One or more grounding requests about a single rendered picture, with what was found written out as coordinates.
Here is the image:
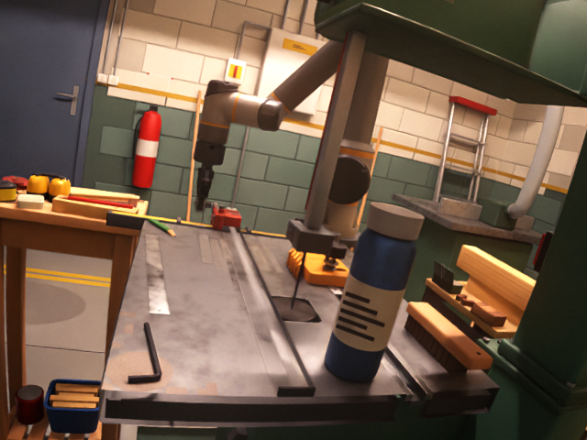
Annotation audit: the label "shallow wooden tray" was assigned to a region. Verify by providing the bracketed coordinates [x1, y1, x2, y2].
[423, 276, 519, 341]

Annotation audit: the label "pine blank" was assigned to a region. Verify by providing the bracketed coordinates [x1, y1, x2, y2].
[455, 244, 537, 327]

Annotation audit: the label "black hex key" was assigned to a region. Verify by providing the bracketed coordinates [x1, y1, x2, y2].
[127, 321, 163, 385]

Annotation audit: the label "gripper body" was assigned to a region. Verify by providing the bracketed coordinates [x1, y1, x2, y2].
[193, 139, 227, 171]

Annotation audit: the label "grey topped green counter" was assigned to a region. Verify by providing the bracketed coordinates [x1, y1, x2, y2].
[392, 192, 545, 294]

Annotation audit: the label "grey blade guide post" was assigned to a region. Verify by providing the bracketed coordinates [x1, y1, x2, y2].
[285, 30, 368, 263]

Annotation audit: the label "yellow ear muffs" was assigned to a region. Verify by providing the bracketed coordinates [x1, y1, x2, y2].
[26, 172, 72, 199]

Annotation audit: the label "red pencil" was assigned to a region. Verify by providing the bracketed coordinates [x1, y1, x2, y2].
[67, 194, 138, 210]

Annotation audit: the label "white red yellow sign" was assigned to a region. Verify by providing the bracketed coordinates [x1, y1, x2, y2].
[226, 58, 247, 85]

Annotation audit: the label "blue door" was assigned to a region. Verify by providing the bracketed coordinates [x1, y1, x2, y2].
[0, 0, 110, 185]

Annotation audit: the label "white dust hose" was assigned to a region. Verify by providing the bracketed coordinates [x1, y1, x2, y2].
[505, 104, 566, 220]

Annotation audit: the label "grey rip fence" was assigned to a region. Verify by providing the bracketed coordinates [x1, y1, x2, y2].
[227, 225, 316, 398]

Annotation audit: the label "green box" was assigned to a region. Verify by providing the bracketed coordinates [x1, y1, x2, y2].
[478, 197, 518, 229]

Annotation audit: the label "green bandsaw body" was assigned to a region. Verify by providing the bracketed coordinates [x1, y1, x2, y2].
[99, 0, 587, 440]

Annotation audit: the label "light wood board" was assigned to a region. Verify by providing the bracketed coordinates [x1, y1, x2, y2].
[68, 185, 141, 202]

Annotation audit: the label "red fire extinguisher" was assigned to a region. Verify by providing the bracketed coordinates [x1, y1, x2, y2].
[131, 104, 163, 190]

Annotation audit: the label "grey door handle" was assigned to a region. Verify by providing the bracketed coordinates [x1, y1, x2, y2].
[55, 84, 81, 116]

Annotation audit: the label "white electrical cabinet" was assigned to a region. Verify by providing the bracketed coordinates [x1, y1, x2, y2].
[262, 26, 327, 116]

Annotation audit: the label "green pencil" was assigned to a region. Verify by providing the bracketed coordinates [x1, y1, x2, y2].
[146, 217, 178, 237]

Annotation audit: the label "wooden pencil tray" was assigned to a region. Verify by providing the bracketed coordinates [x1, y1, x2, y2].
[50, 192, 141, 220]

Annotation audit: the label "dark brown wood block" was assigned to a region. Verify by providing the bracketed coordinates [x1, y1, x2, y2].
[455, 293, 508, 325]

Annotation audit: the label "white block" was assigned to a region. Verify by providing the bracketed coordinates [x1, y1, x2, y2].
[17, 193, 47, 211]

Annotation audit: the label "black block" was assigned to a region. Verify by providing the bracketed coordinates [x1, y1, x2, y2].
[432, 260, 465, 295]

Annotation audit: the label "blue bin with wood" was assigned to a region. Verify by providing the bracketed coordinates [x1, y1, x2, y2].
[44, 378, 103, 435]

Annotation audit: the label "wooden bristle brush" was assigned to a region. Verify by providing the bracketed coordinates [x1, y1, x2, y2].
[404, 300, 494, 374]

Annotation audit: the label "grey box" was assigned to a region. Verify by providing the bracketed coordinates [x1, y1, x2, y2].
[437, 196, 483, 222]

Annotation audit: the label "dark red can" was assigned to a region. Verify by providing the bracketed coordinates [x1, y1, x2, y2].
[15, 384, 46, 426]

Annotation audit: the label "steel ruler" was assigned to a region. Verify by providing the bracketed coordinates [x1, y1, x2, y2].
[144, 233, 172, 317]

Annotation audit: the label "blue bottle grey cap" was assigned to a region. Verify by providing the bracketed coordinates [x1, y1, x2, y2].
[323, 201, 426, 384]

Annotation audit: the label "red topped step ladder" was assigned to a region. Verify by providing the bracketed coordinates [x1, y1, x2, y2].
[432, 94, 499, 204]

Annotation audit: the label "thin dark saw blade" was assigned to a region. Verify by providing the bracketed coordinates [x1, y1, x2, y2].
[290, 259, 305, 309]

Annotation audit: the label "orange featherboard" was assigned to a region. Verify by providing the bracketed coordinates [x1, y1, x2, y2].
[286, 248, 351, 289]

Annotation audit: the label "wooden side table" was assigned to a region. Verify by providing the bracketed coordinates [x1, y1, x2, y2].
[0, 197, 150, 440]

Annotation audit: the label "red fence lock lever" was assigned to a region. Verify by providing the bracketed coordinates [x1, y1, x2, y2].
[210, 205, 243, 231]

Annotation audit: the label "wooden stick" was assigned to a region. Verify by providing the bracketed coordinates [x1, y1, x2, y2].
[185, 90, 204, 222]
[356, 126, 384, 226]

